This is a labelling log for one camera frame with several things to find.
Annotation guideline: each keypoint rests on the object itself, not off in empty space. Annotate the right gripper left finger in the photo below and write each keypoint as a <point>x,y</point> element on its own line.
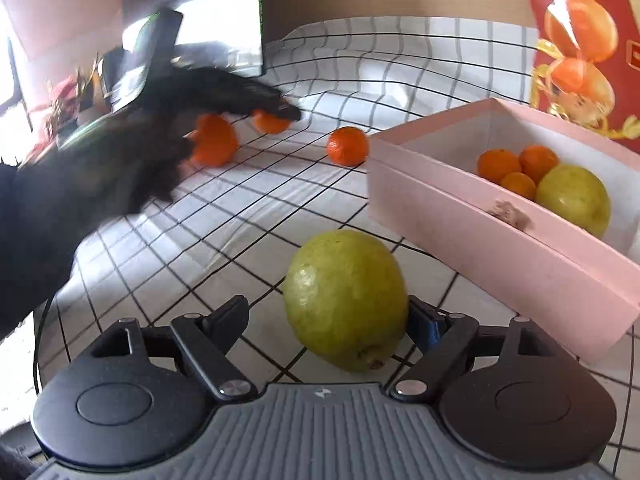
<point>204,342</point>

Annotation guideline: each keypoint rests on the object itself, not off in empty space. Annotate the small orange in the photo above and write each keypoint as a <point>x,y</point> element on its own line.
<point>537,160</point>

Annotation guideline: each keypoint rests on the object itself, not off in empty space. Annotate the pink gift box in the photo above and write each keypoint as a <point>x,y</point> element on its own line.
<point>423,185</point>

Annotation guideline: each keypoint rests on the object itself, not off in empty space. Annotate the white grid tablecloth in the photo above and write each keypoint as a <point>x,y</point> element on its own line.
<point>119,402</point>

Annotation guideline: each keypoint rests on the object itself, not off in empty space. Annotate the gloved left hand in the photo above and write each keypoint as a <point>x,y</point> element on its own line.
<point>107,170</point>

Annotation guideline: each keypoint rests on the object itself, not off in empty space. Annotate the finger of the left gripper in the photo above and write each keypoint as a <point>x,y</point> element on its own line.
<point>286,110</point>

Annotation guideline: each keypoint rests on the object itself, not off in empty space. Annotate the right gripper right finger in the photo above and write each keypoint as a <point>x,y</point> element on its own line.
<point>444,340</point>

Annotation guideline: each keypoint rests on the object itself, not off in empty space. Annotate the yellow green pear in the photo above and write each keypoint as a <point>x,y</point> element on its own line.
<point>578,196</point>

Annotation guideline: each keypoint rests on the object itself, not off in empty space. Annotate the tiny kumquat orange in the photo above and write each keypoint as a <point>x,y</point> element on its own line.
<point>520,184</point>

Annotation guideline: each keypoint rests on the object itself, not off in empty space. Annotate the potted plant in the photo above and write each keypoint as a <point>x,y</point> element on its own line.
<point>67,100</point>

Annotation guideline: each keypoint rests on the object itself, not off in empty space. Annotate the red snack bag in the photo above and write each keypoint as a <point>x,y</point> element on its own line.
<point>586,65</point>

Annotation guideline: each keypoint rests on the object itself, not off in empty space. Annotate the curved monitor left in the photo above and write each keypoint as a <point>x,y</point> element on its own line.
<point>222,33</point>

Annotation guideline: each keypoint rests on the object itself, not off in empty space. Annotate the mandarin orange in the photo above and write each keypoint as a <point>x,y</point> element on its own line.
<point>269,123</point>
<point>494,165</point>

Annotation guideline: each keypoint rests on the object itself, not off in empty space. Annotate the large orange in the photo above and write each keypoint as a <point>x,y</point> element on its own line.
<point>214,139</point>

